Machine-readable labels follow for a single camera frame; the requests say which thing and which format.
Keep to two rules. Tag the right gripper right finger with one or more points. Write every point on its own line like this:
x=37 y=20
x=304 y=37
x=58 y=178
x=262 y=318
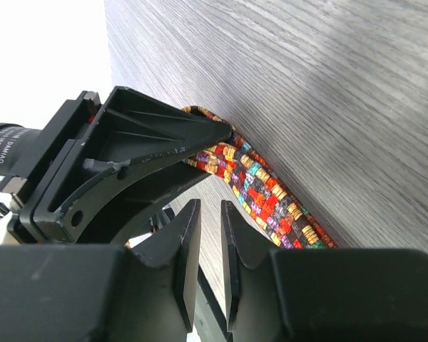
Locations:
x=274 y=294

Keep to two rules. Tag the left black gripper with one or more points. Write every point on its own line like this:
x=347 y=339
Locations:
x=131 y=137

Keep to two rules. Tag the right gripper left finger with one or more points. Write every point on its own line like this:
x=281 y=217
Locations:
x=103 y=292

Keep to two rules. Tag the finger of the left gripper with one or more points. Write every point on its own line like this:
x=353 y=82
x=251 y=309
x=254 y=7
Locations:
x=126 y=215

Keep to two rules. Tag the multicoloured patterned tie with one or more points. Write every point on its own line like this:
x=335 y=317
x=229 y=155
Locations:
x=262 y=194

